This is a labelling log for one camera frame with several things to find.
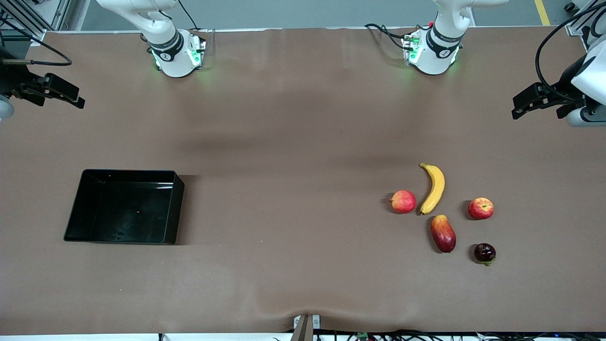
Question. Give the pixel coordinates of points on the black plastic box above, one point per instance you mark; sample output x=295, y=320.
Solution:
x=123, y=208

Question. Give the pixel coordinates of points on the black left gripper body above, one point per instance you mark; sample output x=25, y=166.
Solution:
x=565, y=85

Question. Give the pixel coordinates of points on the yellow banana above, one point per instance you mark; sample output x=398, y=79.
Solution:
x=436, y=187

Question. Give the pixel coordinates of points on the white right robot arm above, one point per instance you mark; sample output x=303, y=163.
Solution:
x=173, y=61

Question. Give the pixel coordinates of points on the dark purple mangosteen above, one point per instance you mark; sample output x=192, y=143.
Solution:
x=485, y=252

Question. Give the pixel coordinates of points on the metal bracket with brown bar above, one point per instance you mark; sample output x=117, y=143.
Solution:
x=305, y=329

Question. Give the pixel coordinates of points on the plain red apple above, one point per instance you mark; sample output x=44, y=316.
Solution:
x=403, y=202

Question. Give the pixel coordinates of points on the aluminium frame with caster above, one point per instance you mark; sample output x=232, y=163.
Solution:
x=592, y=19

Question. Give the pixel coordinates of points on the red orange mango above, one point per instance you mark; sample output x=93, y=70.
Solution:
x=443, y=234

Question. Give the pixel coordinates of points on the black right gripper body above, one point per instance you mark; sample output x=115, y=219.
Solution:
x=10, y=78

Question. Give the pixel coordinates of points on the table cover mat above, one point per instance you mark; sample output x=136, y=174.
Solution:
x=284, y=260

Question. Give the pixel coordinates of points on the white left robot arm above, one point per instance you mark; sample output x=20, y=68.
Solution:
x=438, y=57

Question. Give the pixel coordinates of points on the red apple with yellow patches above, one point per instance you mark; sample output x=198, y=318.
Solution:
x=481, y=209

